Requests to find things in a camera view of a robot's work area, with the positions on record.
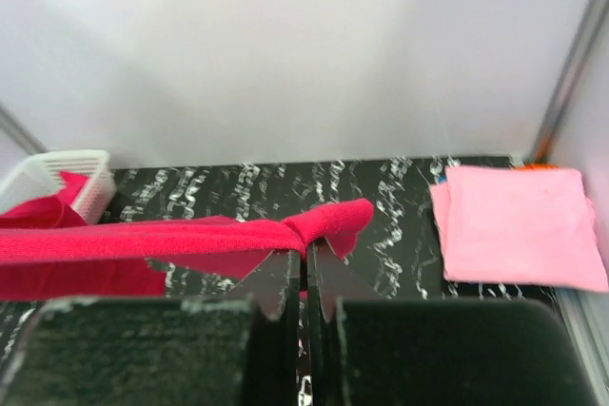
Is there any folded pink t shirt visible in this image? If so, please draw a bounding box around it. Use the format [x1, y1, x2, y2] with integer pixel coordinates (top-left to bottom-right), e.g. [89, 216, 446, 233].
[429, 165, 608, 293]

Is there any white plastic basket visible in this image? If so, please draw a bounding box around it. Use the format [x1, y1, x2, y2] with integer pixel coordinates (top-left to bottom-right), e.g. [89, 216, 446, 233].
[1, 149, 116, 224]

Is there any red t shirt in basket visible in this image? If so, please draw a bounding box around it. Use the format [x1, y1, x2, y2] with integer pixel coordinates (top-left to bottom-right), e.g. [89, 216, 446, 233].
[1, 171, 88, 229]

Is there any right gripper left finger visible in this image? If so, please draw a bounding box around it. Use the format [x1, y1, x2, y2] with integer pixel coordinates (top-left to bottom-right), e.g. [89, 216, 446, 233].
[145, 246, 302, 406]

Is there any red t shirt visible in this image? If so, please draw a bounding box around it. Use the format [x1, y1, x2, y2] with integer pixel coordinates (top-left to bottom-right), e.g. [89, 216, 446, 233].
[1, 197, 374, 300]
[1, 171, 88, 229]

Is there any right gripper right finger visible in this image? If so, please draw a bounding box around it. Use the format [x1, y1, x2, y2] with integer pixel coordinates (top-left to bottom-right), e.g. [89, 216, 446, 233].
[306, 239, 376, 405]

